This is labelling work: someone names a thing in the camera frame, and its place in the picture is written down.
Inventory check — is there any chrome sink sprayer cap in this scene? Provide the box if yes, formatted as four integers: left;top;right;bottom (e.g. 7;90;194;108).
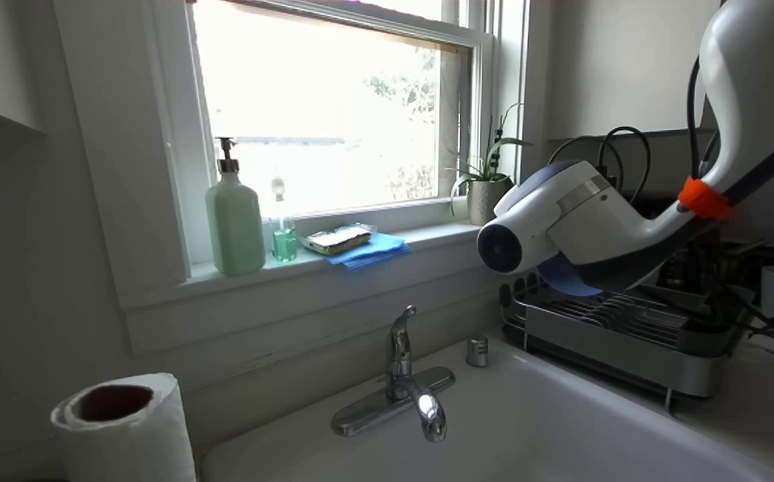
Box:
463;333;493;373

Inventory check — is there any potted green plant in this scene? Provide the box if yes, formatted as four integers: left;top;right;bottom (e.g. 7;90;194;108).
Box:
447;98;532;228

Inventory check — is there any small teal bottle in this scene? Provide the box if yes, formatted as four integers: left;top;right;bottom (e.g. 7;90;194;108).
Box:
268;177;301;268

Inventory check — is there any white paper towel roll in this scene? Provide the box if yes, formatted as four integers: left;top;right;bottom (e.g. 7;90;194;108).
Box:
46;369;201;482

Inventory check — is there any blue cloth on sill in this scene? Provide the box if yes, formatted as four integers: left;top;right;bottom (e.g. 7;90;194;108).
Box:
322;231;411;272

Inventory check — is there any white kitchen sink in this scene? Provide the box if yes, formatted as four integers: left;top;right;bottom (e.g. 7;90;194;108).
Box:
201;334;774;482

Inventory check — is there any sponge in tray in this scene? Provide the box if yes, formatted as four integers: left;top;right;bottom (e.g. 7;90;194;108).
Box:
300;219;374;260

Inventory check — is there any white framed window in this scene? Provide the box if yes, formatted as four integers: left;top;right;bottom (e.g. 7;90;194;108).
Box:
147;0;532;282

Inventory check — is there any chrome sink faucet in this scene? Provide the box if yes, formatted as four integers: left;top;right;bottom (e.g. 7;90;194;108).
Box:
330;303;457;445

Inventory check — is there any orange cable strap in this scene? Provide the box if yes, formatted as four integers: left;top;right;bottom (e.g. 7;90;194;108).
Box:
675;175;737;226

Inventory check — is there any steel dish drying rack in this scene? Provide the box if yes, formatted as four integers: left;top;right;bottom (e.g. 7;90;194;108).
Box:
498;264;755;402

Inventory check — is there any green pump soap bottle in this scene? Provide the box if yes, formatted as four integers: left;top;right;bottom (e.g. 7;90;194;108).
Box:
204;135;268;282

